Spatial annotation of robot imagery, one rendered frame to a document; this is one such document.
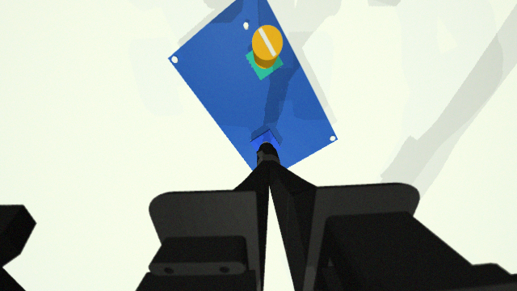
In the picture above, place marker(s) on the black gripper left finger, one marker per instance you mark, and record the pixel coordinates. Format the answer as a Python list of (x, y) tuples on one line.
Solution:
[(242, 211)]

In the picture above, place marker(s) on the blue circuit board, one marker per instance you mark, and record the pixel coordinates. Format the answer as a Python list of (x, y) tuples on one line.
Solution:
[(243, 70)]

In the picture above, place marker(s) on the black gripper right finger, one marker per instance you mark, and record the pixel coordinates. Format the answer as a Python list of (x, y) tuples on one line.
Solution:
[(302, 209)]

